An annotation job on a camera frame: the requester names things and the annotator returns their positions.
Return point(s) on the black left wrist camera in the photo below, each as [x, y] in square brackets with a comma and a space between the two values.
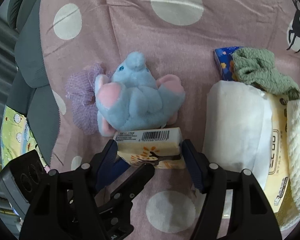
[20, 180]

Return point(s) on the blue elephant plush toy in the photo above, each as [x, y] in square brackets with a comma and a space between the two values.
[132, 99]

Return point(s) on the colourful cartoon quilt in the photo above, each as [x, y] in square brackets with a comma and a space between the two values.
[16, 138]

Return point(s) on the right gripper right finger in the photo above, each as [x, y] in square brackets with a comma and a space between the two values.
[207, 177]

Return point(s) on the cream yellow towel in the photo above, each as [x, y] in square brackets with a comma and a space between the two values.
[289, 213]

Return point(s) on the green fuzzy towel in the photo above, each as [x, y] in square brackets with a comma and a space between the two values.
[256, 67]

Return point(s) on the purple mesh bath pouf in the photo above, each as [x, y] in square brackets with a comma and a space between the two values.
[80, 90]

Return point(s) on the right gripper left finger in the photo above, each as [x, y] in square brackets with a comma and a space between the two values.
[105, 167]

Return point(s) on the grey sofa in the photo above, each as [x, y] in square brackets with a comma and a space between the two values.
[32, 95]

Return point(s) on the yellow small tissue pack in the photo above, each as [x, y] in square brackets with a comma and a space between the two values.
[159, 147]

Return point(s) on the blue small tissue pack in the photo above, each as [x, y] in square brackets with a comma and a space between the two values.
[225, 63]

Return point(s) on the pink polka dot blanket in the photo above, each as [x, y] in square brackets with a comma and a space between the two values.
[176, 36]

